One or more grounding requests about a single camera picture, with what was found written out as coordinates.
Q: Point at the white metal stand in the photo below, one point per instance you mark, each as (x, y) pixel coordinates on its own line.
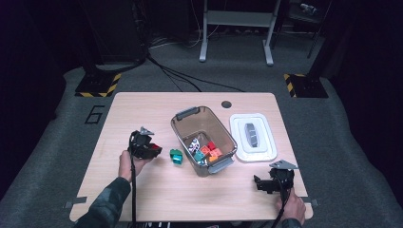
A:
(237, 18)

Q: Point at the black cabinet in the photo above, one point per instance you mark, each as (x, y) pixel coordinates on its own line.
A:
(117, 31)

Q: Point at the yellow-orange building block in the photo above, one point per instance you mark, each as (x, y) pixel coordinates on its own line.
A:
(213, 159)

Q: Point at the dull teal building block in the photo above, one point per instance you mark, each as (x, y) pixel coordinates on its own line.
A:
(199, 156)

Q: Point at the grey device on stand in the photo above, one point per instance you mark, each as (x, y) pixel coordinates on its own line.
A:
(308, 8)

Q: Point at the grey tape strip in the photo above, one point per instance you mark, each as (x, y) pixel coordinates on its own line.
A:
(314, 202)
(76, 201)

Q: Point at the white toy car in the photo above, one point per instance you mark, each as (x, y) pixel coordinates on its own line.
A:
(194, 146)

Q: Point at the turquoise building block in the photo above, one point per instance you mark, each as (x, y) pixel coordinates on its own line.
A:
(177, 160)

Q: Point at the black stand base striped edge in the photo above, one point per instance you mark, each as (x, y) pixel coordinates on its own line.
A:
(95, 85)
(309, 86)

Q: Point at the clear grey storage box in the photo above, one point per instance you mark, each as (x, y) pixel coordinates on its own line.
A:
(202, 122)

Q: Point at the person's right hand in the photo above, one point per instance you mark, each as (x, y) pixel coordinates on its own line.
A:
(293, 207)

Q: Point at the dark round table grommet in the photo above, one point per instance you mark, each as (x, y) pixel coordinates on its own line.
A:
(226, 104)

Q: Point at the salmon building block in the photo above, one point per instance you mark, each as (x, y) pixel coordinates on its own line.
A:
(216, 152)
(205, 150)

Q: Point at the white bin lid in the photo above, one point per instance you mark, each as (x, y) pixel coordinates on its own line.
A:
(240, 152)

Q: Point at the dark curtain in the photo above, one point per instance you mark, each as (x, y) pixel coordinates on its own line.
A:
(25, 79)
(374, 63)

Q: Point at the red building block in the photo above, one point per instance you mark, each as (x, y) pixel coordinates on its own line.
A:
(211, 145)
(154, 146)

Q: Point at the green building block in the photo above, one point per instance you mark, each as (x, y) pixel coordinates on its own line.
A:
(175, 153)

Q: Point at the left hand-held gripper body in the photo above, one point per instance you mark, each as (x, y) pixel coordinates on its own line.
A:
(139, 145)

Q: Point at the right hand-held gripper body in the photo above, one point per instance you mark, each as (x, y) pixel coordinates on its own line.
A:
(282, 180)

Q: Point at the person's left hand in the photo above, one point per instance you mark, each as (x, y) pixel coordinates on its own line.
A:
(130, 166)

